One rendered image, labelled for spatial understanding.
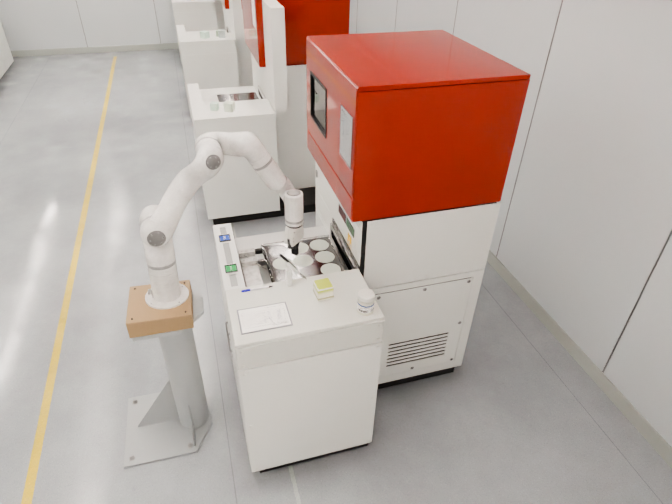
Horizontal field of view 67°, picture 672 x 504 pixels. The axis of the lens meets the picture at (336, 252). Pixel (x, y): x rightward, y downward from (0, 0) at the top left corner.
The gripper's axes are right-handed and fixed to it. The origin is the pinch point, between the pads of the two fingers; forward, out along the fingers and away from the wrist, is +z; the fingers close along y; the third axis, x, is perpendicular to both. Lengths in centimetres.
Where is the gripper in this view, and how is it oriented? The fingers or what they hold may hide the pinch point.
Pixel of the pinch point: (294, 250)
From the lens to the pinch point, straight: 242.9
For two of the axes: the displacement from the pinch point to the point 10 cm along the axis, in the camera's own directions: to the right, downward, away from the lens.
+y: -5.0, 4.9, -7.1
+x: 8.6, 3.1, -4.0
